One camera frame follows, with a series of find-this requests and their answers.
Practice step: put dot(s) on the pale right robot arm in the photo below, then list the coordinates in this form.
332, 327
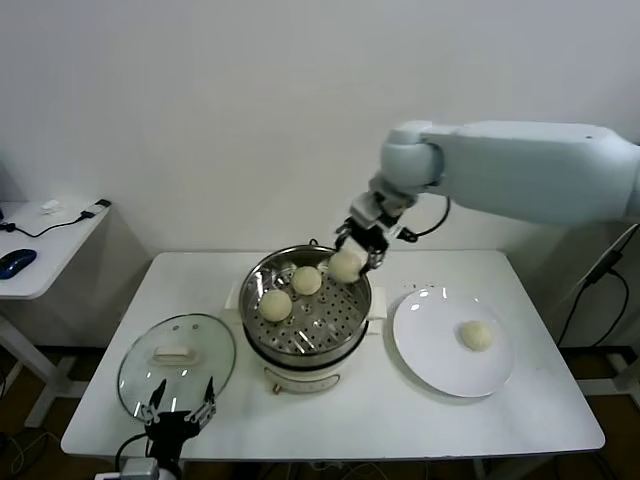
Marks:
525, 170

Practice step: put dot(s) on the white round plate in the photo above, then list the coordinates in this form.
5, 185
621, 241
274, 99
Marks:
425, 350

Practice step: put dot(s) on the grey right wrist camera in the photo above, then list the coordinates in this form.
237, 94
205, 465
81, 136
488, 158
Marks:
365, 207

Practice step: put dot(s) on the small white crumpled object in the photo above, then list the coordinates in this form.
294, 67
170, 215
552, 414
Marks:
50, 206

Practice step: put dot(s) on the perforated steel steamer basket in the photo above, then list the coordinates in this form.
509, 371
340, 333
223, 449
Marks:
320, 325

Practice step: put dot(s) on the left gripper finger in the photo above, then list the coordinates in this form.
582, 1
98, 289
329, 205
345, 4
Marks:
208, 400
157, 397

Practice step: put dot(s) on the small black phone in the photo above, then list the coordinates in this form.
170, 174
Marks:
102, 203

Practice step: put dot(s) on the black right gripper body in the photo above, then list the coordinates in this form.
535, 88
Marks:
372, 237

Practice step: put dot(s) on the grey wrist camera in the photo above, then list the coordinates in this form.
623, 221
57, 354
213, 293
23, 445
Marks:
139, 471
365, 207

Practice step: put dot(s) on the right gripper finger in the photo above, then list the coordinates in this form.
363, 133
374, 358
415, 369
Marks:
343, 240
375, 259

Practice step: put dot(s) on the white side desk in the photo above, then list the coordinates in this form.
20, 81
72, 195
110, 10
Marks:
50, 260

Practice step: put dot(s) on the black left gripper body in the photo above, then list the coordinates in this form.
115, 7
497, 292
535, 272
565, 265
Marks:
167, 427

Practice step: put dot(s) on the white electric cooker pot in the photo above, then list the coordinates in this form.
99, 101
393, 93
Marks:
300, 375

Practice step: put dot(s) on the white shelf table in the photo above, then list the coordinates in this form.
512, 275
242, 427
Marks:
626, 374

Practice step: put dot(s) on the black power adapter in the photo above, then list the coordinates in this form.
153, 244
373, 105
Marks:
602, 266

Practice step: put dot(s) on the thin white leaning strip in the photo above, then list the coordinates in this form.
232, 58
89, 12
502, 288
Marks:
620, 240

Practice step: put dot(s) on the white steamed baozi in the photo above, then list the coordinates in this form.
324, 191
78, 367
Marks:
477, 336
344, 267
306, 281
275, 305

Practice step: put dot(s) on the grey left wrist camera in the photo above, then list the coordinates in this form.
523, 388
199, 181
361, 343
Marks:
139, 471

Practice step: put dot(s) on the blue computer mouse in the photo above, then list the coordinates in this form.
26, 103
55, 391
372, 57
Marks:
15, 262

